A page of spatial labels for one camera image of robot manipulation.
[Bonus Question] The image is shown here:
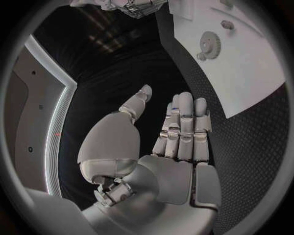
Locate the grey gear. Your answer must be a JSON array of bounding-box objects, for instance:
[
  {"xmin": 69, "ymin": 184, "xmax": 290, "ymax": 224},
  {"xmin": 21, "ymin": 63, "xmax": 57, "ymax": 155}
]
[{"xmin": 196, "ymin": 31, "xmax": 222, "ymax": 61}]

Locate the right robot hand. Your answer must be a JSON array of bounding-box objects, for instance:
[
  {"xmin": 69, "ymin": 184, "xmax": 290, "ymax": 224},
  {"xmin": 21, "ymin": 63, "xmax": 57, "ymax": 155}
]
[{"xmin": 116, "ymin": 0, "xmax": 170, "ymax": 19}]

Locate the white task board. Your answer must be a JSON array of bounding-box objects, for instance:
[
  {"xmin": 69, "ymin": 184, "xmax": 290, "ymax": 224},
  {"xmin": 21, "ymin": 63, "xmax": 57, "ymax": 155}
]
[{"xmin": 168, "ymin": 0, "xmax": 287, "ymax": 119}]

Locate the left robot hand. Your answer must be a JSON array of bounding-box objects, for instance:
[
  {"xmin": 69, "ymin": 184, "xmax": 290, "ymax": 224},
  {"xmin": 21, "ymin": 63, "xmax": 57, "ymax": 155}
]
[{"xmin": 77, "ymin": 84, "xmax": 222, "ymax": 235}]

